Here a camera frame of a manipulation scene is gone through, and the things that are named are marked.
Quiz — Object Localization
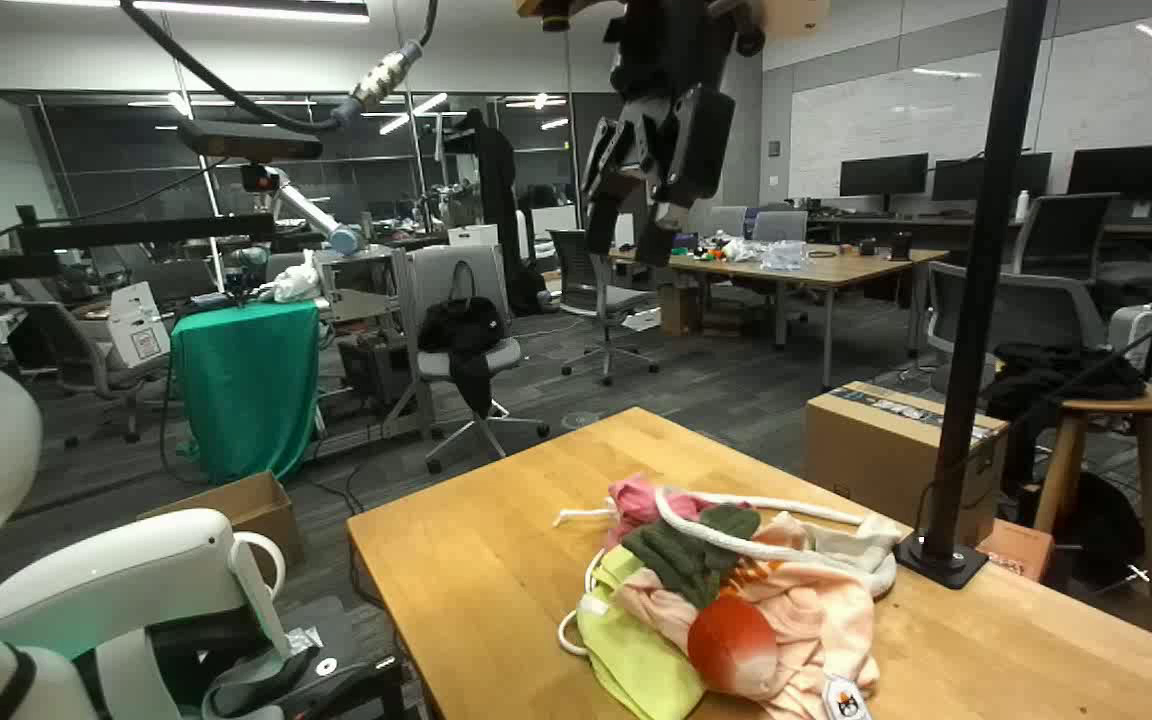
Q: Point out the cardboard box with printed tape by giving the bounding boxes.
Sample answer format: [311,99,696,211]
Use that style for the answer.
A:
[795,375,1011,553]

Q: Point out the grey office chair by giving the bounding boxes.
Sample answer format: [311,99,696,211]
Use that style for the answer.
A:
[388,239,555,476]

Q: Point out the black office chair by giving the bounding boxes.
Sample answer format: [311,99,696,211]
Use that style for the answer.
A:
[547,224,669,393]

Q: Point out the black camera boom bar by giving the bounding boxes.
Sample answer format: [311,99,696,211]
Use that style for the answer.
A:
[0,203,280,292]

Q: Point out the pink cloth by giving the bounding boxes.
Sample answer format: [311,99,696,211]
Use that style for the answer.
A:
[602,476,712,553]

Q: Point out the yellow-green cloth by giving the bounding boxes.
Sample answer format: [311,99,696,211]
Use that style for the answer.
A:
[572,545,712,720]

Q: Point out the black jacket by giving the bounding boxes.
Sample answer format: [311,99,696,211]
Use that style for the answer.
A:
[980,342,1150,434]

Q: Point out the black vertical pole stand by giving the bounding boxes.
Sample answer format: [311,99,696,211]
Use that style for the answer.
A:
[894,0,1053,592]

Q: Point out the red radish plush toy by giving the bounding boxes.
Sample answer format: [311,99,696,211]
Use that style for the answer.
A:
[621,499,783,710]

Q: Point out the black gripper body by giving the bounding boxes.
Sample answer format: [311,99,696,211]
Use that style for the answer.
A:
[603,0,730,130]

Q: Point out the black computer monitor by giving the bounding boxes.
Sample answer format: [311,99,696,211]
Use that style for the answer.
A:
[1068,142,1152,203]
[835,152,931,203]
[931,148,1055,203]

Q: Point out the black stereo camera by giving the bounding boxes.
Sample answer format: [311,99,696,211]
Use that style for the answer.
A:
[179,115,328,196]

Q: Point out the black handbag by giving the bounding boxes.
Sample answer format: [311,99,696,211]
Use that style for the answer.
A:
[416,257,507,418]

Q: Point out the peach shirt with orange print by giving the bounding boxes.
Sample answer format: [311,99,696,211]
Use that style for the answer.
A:
[611,523,888,720]

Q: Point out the wooden office desk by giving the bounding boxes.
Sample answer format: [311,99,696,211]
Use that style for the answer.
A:
[664,239,953,393]

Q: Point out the white paper sign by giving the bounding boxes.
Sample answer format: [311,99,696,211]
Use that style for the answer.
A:
[106,275,176,374]

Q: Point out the grey mesh chair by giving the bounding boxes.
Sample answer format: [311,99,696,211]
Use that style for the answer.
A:
[930,257,1111,393]

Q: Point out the wooden stool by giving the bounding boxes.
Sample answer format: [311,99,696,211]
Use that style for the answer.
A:
[1034,384,1152,633]

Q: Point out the small brown cardboard box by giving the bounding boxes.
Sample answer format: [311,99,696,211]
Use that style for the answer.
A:
[147,474,305,575]

